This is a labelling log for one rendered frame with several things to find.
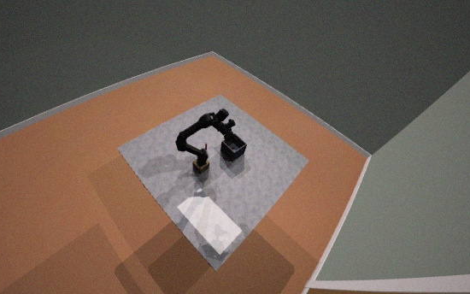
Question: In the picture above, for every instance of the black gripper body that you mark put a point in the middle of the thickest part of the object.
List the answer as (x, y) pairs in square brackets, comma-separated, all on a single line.
[(225, 133)]

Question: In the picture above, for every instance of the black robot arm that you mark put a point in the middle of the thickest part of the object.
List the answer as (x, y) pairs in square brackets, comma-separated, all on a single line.
[(203, 122)]

